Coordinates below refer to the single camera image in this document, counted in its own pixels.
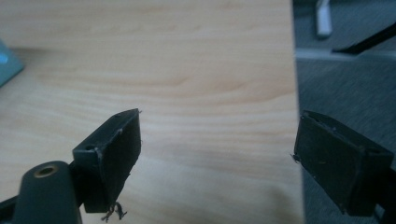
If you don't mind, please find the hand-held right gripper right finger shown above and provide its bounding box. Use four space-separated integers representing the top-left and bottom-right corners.
292 109 395 217

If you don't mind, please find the teal flat object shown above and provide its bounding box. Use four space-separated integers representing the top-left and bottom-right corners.
0 39 26 88

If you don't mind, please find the white furniture leg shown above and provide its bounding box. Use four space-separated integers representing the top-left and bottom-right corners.
315 0 333 39

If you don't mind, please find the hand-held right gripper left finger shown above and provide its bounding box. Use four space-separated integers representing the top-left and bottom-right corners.
72 107 143 222

